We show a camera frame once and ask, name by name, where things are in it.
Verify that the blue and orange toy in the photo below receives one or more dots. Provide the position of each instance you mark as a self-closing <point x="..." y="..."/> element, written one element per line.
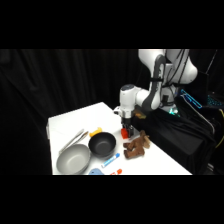
<point x="96" y="172"/>

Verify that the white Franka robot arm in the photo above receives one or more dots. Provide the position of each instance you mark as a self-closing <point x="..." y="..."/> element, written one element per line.
<point x="151" y="93"/>

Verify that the blue-lit keyboard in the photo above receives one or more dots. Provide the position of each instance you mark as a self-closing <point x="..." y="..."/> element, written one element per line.
<point x="216" y="101"/>

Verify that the metal tongs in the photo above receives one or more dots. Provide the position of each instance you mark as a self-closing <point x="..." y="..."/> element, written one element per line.
<point x="73" y="140"/>

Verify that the blue-lit device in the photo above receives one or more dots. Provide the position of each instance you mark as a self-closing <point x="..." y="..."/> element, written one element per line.
<point x="191" y="99"/>

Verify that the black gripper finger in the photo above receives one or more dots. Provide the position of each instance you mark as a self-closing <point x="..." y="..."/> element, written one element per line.
<point x="131" y="130"/>
<point x="123" y="128"/>

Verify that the black cloth-covered stand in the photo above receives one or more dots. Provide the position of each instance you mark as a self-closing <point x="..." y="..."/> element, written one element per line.
<point x="180" y="140"/>

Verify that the grey bowl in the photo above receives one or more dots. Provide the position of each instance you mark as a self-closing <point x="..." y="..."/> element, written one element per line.
<point x="73" y="159"/>

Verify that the blue marker pen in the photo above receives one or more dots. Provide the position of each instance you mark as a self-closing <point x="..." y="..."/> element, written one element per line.
<point x="110" y="160"/>

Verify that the red marker pen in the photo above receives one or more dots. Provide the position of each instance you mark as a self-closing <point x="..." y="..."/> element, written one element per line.
<point x="117" y="172"/>

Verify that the brown plush toy animal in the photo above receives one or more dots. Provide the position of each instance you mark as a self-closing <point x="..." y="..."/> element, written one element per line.
<point x="136" y="146"/>

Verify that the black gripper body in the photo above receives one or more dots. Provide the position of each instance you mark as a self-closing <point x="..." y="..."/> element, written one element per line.
<point x="126" y="120"/>

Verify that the red cube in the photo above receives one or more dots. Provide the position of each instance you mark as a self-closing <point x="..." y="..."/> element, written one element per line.
<point x="124" y="134"/>

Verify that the green base light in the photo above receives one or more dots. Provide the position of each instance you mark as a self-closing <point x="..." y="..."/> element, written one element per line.
<point x="172" y="111"/>

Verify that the black curtain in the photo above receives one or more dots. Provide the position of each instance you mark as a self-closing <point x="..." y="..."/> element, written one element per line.
<point x="50" y="83"/>

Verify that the black bowl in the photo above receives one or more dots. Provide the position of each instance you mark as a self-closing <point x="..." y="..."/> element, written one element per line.
<point x="102" y="144"/>

